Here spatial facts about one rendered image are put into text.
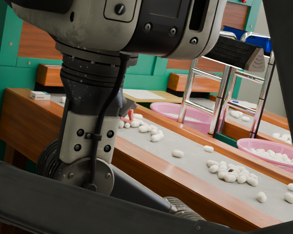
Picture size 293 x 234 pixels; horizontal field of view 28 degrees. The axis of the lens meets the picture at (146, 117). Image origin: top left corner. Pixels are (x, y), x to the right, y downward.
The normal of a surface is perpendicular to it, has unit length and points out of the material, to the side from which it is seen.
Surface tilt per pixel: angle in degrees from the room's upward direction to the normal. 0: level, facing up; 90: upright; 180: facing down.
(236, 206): 0
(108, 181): 90
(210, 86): 90
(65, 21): 88
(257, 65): 90
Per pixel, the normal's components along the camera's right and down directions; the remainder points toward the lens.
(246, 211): 0.21, -0.95
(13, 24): 0.66, 0.30
